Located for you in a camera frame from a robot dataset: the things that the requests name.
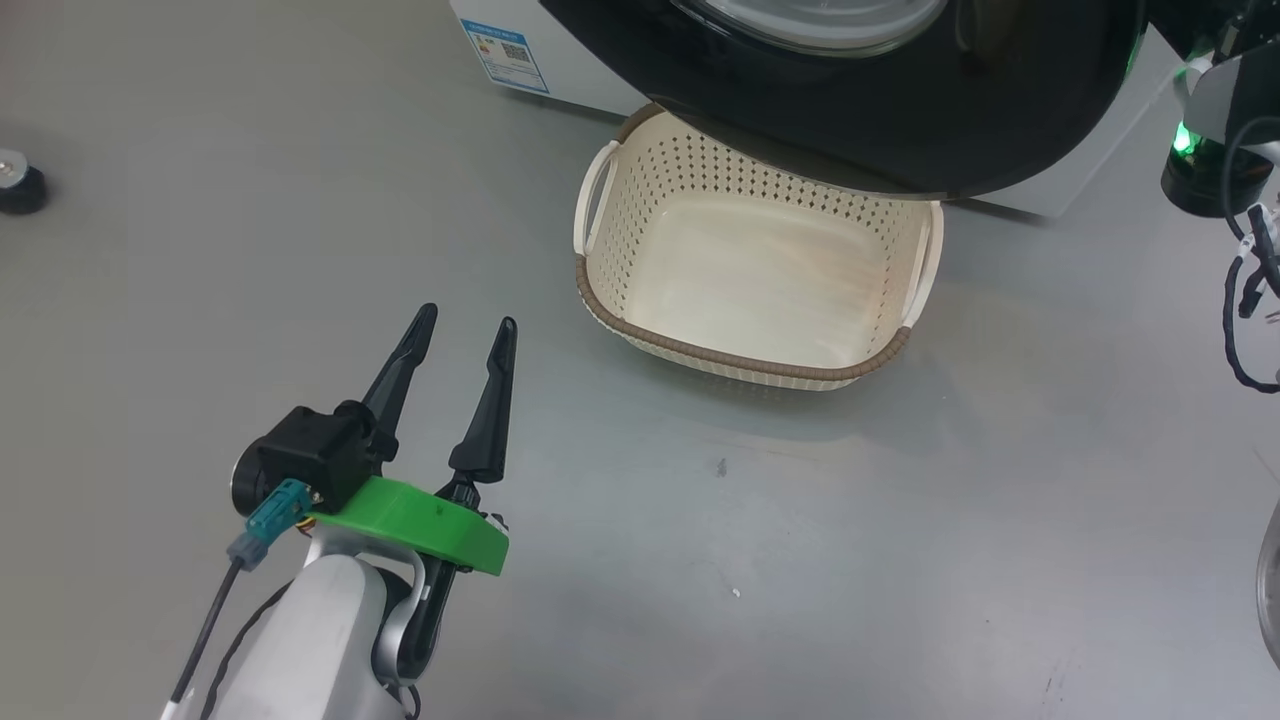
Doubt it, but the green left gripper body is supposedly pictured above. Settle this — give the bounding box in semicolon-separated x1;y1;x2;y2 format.
305;475;511;578

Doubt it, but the cream perforated laundry basket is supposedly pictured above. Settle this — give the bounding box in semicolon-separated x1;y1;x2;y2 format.
573;103;944;391

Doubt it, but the white washing machine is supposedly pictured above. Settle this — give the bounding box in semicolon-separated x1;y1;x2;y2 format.
450;0;1191;216

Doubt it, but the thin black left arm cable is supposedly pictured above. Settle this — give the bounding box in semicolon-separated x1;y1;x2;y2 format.
200;580;296;720

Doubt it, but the black round caster foot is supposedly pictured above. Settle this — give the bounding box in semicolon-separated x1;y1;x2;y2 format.
0;148;48;216

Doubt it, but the black round washing machine door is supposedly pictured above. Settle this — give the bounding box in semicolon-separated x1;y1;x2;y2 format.
540;0;1151;198

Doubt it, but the left cable with teal connector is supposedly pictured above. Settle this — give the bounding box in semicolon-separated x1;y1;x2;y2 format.
160;478;323;720

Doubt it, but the blue white energy label sticker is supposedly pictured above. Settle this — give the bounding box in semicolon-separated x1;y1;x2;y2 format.
462;20;551;96

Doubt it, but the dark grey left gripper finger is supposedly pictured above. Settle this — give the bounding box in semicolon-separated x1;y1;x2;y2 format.
447;316;519;488
360;303;439;463

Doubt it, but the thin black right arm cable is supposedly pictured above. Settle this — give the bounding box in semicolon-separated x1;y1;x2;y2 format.
1222;115;1280;393

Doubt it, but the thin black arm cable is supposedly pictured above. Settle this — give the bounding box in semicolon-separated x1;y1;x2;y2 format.
200;580;296;720
1222;115;1280;393

